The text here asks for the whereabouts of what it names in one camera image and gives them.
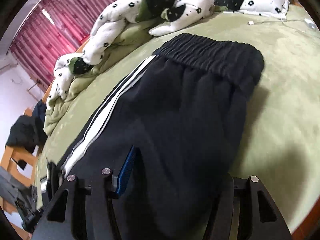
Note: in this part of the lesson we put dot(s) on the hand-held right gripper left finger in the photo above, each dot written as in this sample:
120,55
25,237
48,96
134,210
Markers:
127,170

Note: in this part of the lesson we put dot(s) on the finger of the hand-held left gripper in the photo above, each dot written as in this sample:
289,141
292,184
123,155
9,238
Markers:
53,180

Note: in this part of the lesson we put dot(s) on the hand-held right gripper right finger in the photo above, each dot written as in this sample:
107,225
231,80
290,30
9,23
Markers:
252,195

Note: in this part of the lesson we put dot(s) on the black pants with white stripes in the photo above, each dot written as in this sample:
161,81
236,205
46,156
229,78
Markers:
175,117

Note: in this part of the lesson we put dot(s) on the grey jeans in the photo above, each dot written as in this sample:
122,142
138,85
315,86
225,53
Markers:
15,192

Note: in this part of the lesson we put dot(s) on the black jacket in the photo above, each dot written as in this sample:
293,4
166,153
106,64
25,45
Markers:
25,132

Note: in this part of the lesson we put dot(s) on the navy blue garment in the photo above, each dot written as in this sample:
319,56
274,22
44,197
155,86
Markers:
40,110

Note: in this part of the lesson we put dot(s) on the green fleece bed sheet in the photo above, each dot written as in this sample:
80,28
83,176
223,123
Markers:
282,92

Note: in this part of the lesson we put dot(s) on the red patterned curtain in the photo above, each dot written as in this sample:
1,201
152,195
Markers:
50,32

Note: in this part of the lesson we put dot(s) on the white floral quilt green lining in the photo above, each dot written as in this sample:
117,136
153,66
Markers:
120,22

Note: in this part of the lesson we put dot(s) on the white floral pillow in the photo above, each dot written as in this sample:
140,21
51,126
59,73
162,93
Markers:
257,1

